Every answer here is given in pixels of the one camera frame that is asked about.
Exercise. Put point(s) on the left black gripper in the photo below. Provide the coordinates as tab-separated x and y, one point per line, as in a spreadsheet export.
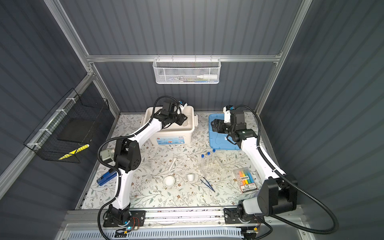
181	119

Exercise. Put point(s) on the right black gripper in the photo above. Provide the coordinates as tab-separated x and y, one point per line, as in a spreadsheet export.
220	122

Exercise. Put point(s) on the white plastic storage bin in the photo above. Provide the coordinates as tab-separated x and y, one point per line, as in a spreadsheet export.
174	134

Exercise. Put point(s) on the blue capped test tube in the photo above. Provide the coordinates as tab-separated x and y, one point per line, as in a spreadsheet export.
213	156
203	162
208	159

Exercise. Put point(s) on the small white ceramic crucible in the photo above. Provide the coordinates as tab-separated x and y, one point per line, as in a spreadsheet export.
191	177

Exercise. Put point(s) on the blue plastic tweezers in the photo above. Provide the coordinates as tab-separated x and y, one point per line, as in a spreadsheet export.
207	184

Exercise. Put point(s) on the white ceramic mortar bowl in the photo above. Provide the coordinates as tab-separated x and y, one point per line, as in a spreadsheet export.
169	181

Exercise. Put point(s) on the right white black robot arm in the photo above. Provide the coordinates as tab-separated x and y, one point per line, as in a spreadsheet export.
275	196

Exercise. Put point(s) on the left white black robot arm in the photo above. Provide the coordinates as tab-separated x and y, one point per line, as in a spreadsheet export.
127	156

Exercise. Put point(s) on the blue plastic bin lid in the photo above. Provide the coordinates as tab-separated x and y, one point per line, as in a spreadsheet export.
219	141

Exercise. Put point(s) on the clear plastic well plate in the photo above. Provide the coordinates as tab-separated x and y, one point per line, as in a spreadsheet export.
215	171

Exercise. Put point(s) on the white bottle in basket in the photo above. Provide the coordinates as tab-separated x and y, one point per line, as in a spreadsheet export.
208	77

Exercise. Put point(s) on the floral patterned table mat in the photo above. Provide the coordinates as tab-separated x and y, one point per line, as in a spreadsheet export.
148	189

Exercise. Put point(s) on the pack of coloured markers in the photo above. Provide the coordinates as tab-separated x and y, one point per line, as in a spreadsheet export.
245	180

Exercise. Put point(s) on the grey green box device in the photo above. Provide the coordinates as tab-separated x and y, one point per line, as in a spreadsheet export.
107	155

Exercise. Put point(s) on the blue stapler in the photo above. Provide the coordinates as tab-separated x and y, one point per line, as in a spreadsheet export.
106	177

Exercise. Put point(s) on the white wire mesh basket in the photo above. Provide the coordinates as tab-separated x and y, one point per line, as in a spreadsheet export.
185	73

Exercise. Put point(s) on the black wire wall basket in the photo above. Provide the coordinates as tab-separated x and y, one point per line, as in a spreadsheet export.
70	130

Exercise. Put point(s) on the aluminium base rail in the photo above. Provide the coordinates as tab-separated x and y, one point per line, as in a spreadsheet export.
161	218

